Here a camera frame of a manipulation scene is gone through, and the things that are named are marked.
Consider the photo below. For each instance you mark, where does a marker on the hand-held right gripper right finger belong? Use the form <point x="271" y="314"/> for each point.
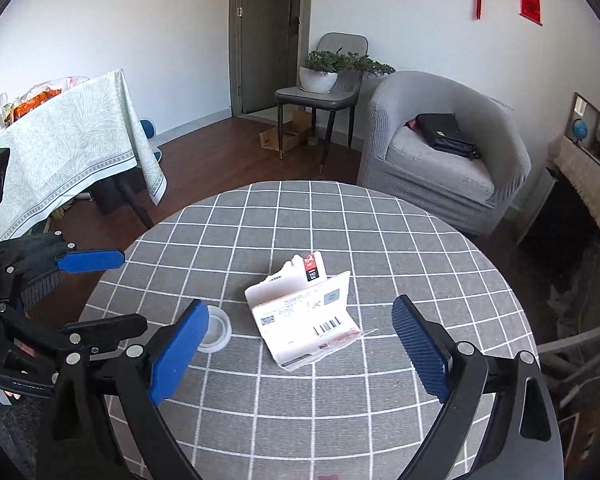
<point x="420" y="350"/>

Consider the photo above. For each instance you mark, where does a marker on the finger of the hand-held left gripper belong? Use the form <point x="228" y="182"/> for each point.
<point x="110" y="327"/>
<point x="90" y="261"/>

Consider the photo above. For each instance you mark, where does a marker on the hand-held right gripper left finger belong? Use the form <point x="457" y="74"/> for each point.
<point x="180" y="345"/>

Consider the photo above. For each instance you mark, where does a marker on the round clear plastic lid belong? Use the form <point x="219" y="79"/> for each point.
<point x="217" y="330"/>

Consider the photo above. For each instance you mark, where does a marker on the torn white cardboard box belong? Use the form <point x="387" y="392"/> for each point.
<point x="305" y="320"/>

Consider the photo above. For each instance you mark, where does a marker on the black table leg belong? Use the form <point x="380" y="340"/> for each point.
<point x="137" y="205"/>

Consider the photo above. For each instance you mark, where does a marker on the pale patterned tablecloth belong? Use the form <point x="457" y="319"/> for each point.
<point x="70" y="150"/>

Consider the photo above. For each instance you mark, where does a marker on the orange snack packet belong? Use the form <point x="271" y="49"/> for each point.
<point x="37" y="101"/>

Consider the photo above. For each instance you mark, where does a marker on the blue round appliance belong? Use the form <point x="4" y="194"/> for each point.
<point x="147" y="130"/>

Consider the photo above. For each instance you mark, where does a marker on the grey checked tablecloth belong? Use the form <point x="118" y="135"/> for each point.
<point x="330" y="220"/>

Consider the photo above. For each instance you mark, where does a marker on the grey armchair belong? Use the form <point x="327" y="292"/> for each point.
<point x="430" y="185"/>

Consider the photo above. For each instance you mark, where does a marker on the black bag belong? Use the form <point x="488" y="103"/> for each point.
<point x="445" y="132"/>

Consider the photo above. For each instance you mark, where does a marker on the brown cardboard box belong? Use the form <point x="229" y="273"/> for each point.
<point x="272" y="139"/>

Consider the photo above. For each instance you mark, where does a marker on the beige patterned desk cloth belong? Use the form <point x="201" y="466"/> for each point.
<point x="580" y="165"/>

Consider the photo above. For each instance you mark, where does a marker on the grey chair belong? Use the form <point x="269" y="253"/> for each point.
<point x="290" y="96"/>

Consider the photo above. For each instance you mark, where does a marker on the small blue globe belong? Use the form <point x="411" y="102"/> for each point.
<point x="578" y="129"/>

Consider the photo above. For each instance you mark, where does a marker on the grey door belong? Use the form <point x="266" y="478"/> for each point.
<point x="265" y="50"/>

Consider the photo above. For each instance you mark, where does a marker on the potted plant in white pot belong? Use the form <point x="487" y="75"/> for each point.
<point x="317" y="81"/>

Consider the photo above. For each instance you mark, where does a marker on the white desk frame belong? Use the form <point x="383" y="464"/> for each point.
<point x="575" y="342"/>

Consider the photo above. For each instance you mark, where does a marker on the dark picture frame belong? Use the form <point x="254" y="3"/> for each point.
<point x="589" y="107"/>

